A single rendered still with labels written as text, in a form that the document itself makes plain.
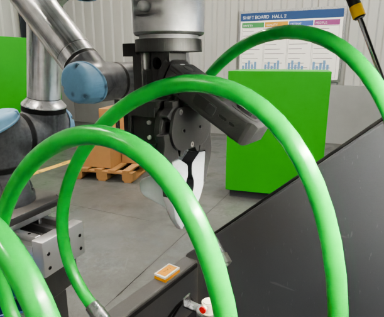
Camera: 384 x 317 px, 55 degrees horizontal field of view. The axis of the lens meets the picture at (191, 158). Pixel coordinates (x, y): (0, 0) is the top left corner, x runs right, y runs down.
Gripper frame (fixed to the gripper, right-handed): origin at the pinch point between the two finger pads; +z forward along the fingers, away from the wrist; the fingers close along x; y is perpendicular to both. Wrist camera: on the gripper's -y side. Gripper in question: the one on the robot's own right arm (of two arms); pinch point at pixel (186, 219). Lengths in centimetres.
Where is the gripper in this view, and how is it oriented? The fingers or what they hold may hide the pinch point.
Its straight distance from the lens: 43.8
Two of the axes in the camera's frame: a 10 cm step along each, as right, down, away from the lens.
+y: -8.2, -1.4, 5.5
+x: -5.7, 2.1, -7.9
